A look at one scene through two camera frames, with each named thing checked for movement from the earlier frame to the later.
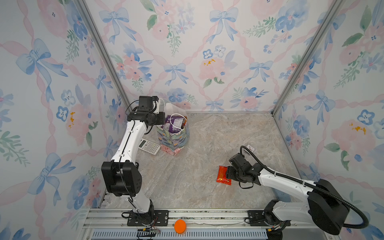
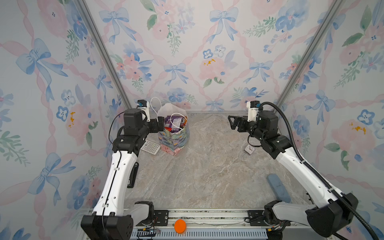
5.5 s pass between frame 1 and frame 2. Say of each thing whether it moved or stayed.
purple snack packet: stayed
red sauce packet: moved
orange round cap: stayed
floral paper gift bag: stayed
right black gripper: moved
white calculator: stayed
